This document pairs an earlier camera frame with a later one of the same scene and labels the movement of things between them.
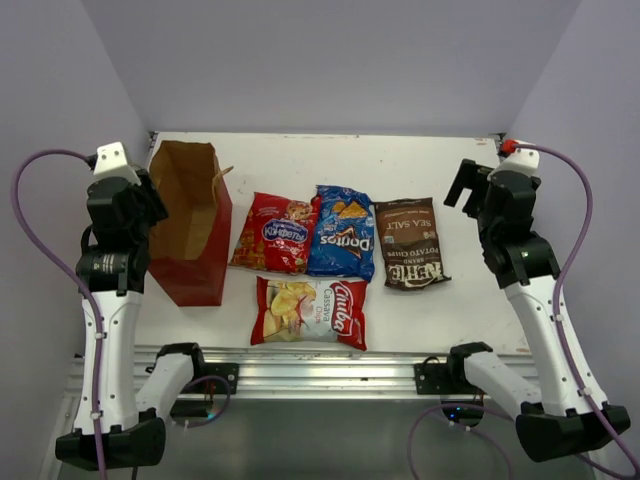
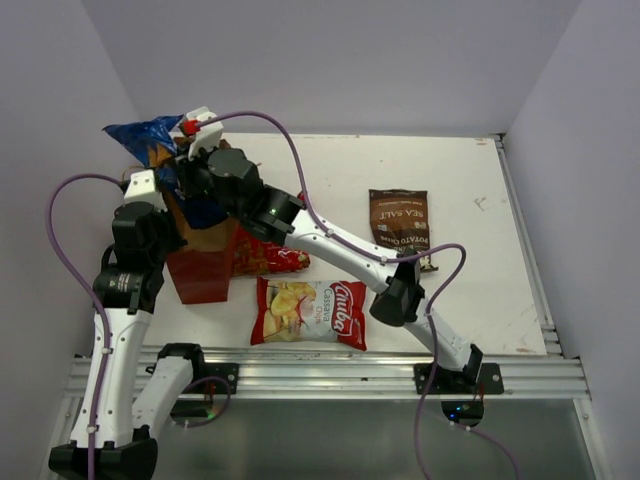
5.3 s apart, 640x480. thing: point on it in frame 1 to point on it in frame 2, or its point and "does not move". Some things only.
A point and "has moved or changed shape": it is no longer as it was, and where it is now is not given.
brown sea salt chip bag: (410, 243) has moved or changed shape
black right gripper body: (484, 220) to (194, 178)
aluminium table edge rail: (376, 371) does not move
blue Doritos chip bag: (342, 233) to (143, 137)
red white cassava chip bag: (321, 311) does not move
